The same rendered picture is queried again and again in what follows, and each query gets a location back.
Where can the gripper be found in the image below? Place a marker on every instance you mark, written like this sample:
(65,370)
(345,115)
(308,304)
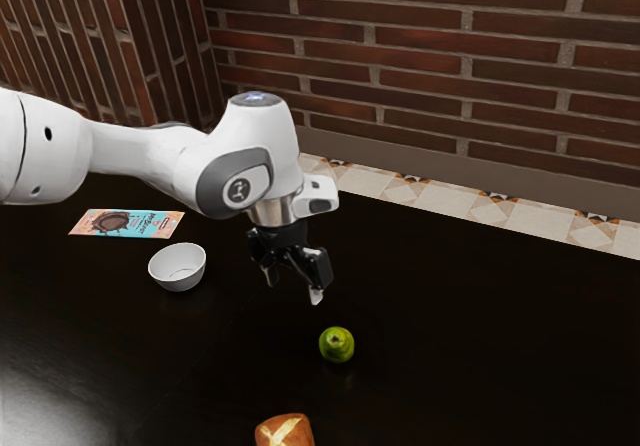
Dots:
(280,243)

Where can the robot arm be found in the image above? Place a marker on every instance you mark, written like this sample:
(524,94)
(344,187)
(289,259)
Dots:
(150,151)

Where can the green pear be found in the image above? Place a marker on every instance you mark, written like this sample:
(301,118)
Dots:
(337,345)

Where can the white bowl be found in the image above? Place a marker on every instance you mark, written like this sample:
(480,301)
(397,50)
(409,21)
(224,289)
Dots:
(177,267)

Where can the brown pretzel bread roll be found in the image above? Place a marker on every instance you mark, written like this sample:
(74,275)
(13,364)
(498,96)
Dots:
(285,431)

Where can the flat chocolate bar packet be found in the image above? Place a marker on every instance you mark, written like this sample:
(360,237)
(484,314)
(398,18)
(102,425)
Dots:
(126,223)

